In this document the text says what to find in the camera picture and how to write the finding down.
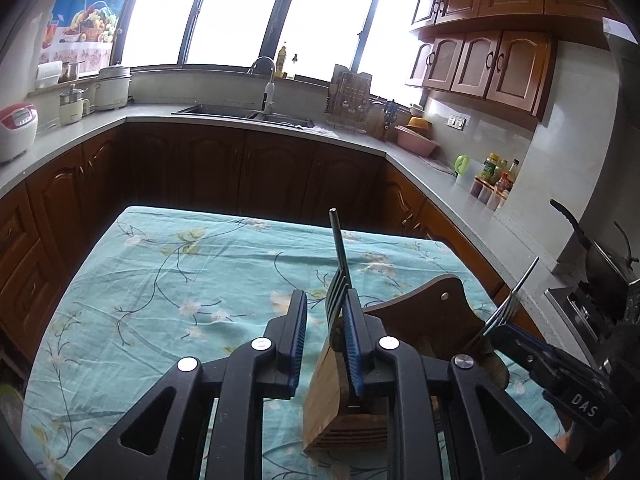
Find steel kitchen sink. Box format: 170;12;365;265
175;104;314;128

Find yellow oil bottle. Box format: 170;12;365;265
274;42;288;78

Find white red rice cooker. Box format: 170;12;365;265
0;102;38;164

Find steel range hood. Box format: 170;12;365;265
602;18;640;91

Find green lidded container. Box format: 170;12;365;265
0;382;24;439

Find upper wooden wall cabinets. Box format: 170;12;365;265
409;0;620;122

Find yellow bowl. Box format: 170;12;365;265
407;116;432;134

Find fruit beach poster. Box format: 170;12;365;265
39;0;126;74

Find lower wooden base cabinets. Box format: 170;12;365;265
1;122;509;359

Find silver fork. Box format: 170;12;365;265
464;257;540;351
326;268;352;332

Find white slow cooker pot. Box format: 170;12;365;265
93;65;131;112

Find chrome kitchen faucet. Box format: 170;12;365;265
247;55;276;114

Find dark metal chopstick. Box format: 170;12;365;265
329;208;352;286

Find wooden utensil holder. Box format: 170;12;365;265
303;274;509;452

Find black wok pan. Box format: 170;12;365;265
549;200;639;309

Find wall power outlet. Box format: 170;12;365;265
447;116;466;131

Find teal floral tablecloth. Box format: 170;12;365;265
19;204;566;480

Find knife block with knives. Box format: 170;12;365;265
382;100;399;141

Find pink plastic basin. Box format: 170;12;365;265
395;126;438;157

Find green handled white jug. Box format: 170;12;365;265
454;154;470;177

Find condiment bottles group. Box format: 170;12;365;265
470;153;521;211

